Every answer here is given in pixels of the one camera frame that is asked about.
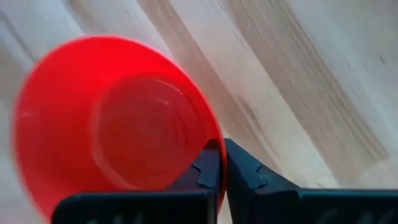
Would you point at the red mini bowl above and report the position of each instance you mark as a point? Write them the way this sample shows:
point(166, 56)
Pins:
point(93, 124)

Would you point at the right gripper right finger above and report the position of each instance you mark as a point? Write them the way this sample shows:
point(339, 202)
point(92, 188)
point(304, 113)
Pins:
point(280, 205)

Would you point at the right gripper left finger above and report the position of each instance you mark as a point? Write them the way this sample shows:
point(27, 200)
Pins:
point(140, 208)

